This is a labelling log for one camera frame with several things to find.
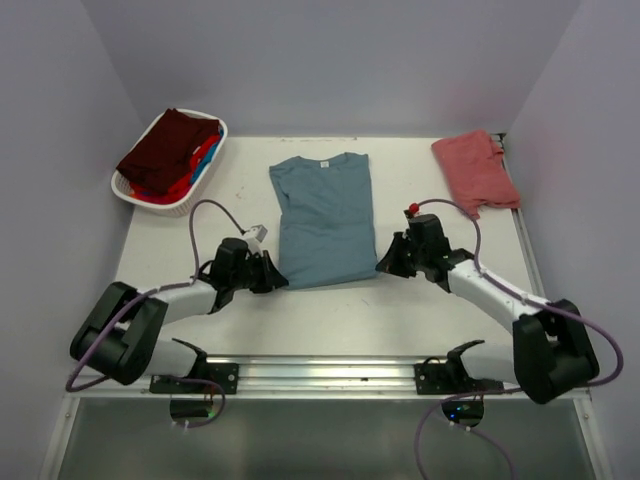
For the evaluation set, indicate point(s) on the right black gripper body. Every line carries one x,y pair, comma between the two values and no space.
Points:
419,253

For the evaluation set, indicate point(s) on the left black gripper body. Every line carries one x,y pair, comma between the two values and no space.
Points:
244,277

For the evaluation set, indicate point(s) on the blue t shirt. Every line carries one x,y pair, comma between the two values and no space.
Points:
326,233

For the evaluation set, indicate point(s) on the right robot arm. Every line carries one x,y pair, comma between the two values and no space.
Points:
550,353

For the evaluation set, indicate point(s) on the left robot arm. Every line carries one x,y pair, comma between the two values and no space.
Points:
119,340

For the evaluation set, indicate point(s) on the pink folded t shirt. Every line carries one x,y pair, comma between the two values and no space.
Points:
472,164

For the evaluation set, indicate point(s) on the red and blue clothes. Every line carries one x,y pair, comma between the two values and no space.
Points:
199,159

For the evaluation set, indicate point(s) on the dark red t shirt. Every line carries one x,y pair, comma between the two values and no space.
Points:
162,156

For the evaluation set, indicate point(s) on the white laundry basket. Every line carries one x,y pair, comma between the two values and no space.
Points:
121,188

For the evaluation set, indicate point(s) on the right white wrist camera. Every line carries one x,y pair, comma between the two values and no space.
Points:
412,211

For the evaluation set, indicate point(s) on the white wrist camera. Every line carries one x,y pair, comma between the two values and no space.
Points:
254,237
412,211

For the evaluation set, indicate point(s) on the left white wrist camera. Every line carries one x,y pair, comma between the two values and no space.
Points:
254,237

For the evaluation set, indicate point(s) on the aluminium mounting rail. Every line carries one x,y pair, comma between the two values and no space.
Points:
305,378

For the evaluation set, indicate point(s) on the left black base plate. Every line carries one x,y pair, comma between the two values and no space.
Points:
222,377

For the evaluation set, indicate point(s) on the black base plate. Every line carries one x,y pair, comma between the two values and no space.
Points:
222,377
434,377

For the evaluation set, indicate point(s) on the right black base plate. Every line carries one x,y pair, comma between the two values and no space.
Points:
434,377

